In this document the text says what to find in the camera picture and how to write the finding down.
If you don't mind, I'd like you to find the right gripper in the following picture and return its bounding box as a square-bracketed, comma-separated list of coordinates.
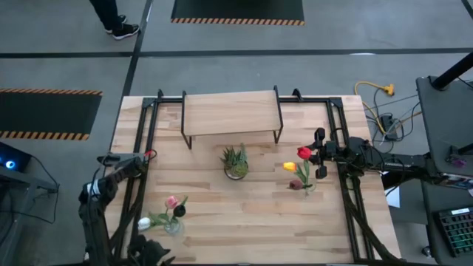
[305, 127, 338, 180]

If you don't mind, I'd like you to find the red tulip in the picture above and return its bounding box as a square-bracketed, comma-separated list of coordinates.
[296, 146, 315, 189]

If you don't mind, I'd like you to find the yellow orange tulip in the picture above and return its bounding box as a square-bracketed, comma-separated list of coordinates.
[282, 161, 310, 189]

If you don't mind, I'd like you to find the white tulip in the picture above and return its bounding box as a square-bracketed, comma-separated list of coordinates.
[137, 211, 174, 232]

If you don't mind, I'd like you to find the dark maroon tulip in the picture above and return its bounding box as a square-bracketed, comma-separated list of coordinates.
[287, 179, 313, 191]

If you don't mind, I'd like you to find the clear glass vase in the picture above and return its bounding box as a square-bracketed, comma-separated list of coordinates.
[164, 217, 185, 237]
[301, 177, 318, 200]

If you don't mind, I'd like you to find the black tulip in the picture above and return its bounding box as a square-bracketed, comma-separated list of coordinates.
[172, 205, 187, 230]

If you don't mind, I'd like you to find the pink tulip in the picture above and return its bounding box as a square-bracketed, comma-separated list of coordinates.
[165, 195, 189, 230]

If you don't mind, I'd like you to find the wooden shelf with black legs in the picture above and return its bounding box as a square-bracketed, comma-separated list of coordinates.
[180, 85, 285, 150]

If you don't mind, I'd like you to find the black power strip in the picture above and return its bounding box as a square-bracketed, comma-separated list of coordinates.
[380, 114, 398, 140]

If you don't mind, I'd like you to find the succulent plant in black pot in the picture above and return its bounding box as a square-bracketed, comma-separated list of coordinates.
[220, 143, 251, 181]

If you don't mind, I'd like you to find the white paper sheet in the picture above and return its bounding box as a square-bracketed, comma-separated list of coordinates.
[384, 183, 402, 209]

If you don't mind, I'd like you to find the grey desk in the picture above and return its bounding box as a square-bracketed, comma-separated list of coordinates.
[415, 75, 473, 178]

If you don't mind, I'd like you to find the black desk stand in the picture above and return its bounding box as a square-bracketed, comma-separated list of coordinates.
[446, 142, 473, 167]

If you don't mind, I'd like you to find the dark grey table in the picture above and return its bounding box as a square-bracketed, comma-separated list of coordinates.
[421, 177, 473, 266]

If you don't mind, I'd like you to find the colourful phone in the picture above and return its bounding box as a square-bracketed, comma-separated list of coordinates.
[439, 173, 473, 190]

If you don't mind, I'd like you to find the grey side table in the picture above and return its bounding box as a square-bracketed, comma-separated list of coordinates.
[0, 166, 60, 266]

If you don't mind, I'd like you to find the black pole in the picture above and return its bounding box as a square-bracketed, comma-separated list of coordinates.
[431, 51, 473, 92]

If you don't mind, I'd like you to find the black mat with hazard stripe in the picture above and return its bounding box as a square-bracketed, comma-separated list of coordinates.
[0, 87, 103, 141]
[170, 0, 306, 27]

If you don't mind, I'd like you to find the backlit keyboard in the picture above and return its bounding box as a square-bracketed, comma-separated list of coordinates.
[435, 206, 473, 259]

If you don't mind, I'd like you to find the computer with blue light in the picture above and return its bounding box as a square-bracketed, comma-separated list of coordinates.
[0, 141, 33, 173]

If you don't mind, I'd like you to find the person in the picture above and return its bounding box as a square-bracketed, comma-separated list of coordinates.
[88, 0, 140, 41]

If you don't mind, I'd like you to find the black metal table frame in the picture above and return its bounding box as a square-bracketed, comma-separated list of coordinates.
[84, 87, 404, 265]

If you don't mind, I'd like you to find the yellow extension cable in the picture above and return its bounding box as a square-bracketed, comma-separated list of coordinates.
[353, 81, 422, 137]

